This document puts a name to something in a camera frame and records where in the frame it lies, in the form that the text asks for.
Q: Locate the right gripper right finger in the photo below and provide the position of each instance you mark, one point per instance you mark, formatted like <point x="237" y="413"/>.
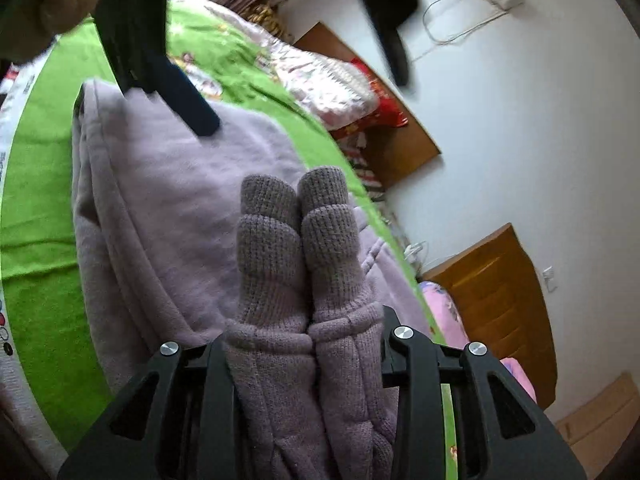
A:
<point x="501" y="433"/>

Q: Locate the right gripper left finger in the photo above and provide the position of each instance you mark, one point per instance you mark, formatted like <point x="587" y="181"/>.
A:
<point x="174" y="420"/>

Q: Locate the lilac knit pants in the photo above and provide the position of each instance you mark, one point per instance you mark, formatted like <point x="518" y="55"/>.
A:
<point x="304" y="348"/>

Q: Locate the pink pillow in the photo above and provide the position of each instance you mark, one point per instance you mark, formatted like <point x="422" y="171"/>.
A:
<point x="518" y="372"/>

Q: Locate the red patterned pillow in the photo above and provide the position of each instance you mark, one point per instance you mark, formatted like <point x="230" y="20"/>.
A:
<point x="387" y="114"/>

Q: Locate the green cartoon bed sheet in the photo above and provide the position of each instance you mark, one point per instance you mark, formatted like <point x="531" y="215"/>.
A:
<point x="40" y="209"/>

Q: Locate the wooden headboard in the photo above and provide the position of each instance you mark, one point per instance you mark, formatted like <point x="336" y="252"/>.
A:
<point x="396" y="143"/>

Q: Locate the white wall socket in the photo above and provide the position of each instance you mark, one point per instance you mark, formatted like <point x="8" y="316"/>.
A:
<point x="548" y="276"/>

